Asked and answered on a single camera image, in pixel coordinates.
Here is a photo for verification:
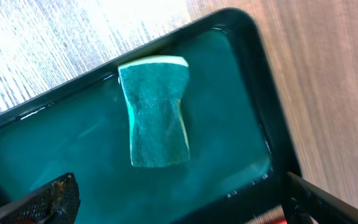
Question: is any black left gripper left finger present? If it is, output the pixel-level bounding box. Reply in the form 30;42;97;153
0;172;81;224

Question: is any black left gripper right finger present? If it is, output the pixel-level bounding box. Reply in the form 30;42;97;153
282;172;358;224

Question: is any green yellow sponge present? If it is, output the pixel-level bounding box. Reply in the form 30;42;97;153
118;55;190;168

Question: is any red plastic tray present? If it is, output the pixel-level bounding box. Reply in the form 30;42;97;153
246;205;287;224

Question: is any black water tray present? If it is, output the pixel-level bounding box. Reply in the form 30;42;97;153
0;8;300;223

